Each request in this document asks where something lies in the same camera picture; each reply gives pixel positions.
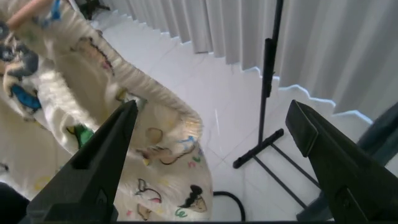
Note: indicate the black clothes rack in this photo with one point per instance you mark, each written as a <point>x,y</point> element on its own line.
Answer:
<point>268,77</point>

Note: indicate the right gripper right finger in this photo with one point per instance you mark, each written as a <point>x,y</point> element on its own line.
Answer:
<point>351,177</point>

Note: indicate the cream printed garment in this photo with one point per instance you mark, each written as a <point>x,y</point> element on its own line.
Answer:
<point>168,174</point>

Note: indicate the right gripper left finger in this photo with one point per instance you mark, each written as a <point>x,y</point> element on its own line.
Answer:
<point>90,180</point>

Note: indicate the pink clothes hanger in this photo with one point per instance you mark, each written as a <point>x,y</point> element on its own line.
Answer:
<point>28,12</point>

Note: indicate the white curtain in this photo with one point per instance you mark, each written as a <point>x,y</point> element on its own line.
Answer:
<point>326,46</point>

